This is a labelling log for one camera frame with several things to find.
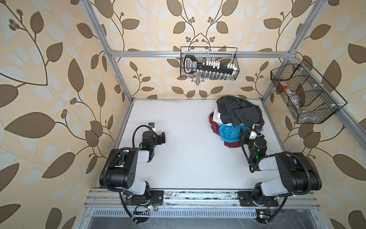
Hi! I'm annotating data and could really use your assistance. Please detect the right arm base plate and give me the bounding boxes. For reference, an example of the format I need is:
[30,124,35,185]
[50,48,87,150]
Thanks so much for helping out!
[237,191,279,208]

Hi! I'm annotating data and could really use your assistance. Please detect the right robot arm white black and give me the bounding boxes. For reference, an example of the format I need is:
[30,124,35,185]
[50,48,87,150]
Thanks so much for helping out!
[239,129,322,198]

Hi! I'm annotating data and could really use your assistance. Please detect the white cloth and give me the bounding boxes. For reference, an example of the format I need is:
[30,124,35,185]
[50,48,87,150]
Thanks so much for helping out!
[213,106,225,125]

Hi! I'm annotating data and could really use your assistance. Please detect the maroon cloth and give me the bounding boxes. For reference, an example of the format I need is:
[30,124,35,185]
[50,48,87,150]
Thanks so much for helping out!
[209,112,241,148]

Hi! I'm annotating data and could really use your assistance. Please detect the teal blue cloth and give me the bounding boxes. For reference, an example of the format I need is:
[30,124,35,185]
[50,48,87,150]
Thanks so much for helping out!
[219,125,248,143]

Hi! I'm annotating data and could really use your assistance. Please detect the black wire basket back wall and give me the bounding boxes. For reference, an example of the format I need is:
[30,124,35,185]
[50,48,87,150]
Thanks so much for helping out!
[180,46,240,81]

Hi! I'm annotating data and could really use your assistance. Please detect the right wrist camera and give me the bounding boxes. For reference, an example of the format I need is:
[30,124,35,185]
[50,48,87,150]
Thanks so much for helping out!
[249,131,258,140]

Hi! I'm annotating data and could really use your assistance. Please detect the clear bottle red cap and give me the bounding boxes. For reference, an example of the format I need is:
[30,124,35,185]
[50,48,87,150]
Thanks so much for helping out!
[279,81,304,111]

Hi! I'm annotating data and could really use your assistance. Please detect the black wire basket right wall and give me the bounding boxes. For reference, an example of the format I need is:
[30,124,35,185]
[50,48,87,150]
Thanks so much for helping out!
[270,59,348,124]

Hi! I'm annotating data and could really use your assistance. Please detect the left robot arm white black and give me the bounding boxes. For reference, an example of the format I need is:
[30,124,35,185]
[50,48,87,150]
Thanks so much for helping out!
[99,123,166,199]

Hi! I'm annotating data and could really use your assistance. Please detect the black wire basket wall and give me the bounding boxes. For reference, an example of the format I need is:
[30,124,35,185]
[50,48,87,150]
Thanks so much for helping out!
[270,59,348,124]
[180,46,240,81]

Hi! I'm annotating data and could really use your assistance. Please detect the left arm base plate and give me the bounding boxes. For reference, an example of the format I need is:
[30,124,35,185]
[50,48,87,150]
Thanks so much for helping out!
[126,190,165,206]

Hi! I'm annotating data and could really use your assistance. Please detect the black socket tool set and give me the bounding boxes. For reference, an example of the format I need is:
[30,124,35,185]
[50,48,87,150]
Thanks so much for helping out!
[183,55,239,75]

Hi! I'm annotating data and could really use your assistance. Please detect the dark grey cloth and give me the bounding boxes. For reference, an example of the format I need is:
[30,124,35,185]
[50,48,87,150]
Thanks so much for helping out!
[216,95,265,129]

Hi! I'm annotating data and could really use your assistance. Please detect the aluminium frame rails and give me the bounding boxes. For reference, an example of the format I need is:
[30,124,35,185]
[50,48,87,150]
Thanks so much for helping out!
[88,1,366,229]

